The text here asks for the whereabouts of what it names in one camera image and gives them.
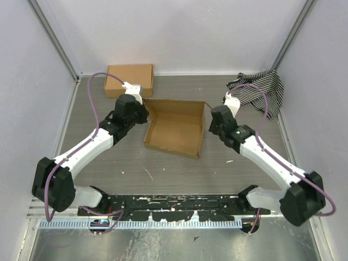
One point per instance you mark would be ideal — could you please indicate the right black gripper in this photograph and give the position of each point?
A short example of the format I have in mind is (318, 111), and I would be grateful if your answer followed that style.
(212, 128)

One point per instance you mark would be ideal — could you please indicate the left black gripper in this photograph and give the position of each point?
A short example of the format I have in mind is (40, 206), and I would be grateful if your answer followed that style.
(144, 112)

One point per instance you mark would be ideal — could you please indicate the brown cardboard box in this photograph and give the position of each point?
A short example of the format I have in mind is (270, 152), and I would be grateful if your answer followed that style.
(176, 126)
(134, 74)

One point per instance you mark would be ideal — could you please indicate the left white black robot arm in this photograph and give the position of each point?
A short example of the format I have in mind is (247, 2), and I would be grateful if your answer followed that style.
(54, 178)

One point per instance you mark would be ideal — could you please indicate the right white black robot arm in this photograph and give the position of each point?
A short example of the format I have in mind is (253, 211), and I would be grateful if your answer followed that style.
(301, 194)

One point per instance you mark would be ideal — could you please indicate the folded brown cardboard box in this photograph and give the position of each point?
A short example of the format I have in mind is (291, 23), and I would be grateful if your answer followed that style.
(134, 74)

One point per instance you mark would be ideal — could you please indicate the striped black white cloth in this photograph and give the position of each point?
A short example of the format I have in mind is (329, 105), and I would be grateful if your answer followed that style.
(268, 94)

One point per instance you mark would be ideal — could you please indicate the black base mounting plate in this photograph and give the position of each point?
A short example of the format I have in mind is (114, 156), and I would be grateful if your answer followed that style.
(177, 207)

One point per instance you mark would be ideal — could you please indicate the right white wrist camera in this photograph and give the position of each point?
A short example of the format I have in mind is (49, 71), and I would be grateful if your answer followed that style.
(232, 103)

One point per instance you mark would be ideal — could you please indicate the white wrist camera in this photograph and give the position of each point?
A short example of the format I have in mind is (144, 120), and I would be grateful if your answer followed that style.
(232, 103)
(134, 90)

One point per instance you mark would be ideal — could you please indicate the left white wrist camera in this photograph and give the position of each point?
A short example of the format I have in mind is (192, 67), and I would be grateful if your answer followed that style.
(134, 90)

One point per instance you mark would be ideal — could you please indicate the white slotted cable duct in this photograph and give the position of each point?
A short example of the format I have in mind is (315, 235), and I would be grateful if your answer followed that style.
(104, 224)

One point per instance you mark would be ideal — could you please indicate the left aluminium corner post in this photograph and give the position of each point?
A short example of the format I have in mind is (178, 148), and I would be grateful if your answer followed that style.
(44, 22)

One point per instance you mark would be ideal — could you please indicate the aluminium corner post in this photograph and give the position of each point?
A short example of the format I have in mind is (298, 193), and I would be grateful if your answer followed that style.
(44, 22)
(295, 29)

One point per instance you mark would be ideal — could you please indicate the right aluminium corner post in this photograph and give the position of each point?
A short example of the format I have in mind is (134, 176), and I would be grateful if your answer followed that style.
(295, 29)

